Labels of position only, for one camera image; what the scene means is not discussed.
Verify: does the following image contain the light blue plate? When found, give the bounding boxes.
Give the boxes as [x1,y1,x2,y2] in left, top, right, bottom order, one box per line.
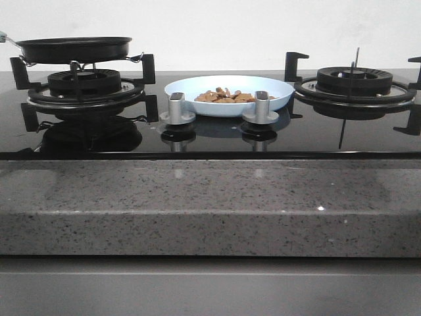
[164,75,294,117]

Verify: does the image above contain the brown meat pieces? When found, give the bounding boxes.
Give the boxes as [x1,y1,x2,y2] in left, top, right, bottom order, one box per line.
[193,86,277,104]

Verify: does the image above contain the black frying pan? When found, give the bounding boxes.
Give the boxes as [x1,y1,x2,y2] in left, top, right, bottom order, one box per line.
[1,32,132,64]

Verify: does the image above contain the left silver stove knob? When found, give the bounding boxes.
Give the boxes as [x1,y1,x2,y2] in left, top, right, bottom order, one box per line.
[160,92,196,125]

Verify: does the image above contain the silver stove knob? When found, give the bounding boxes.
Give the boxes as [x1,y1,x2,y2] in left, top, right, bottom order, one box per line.
[160,92,196,125]
[242,91,279,125]

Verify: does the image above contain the right silver stove knob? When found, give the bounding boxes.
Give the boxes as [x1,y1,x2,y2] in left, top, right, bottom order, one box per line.
[242,91,279,125]

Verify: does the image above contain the black glass cooktop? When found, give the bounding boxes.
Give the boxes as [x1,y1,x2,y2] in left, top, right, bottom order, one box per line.
[1,72,420,160]

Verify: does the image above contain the left black pan support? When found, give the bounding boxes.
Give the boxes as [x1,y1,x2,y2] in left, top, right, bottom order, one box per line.
[11,54,158,132]

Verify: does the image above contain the black pan support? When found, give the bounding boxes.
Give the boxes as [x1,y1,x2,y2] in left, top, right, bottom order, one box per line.
[284,52,420,136]
[11,54,158,132]

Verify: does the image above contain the left black gas burner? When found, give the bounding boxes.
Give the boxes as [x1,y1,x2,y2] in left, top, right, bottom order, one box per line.
[47,69,121,97]

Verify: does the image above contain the right black pan support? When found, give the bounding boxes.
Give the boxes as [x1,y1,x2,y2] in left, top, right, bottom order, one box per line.
[284,52,420,136]

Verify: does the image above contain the grey cabinet front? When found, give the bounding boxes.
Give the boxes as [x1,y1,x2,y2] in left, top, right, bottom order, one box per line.
[1,256,420,315]

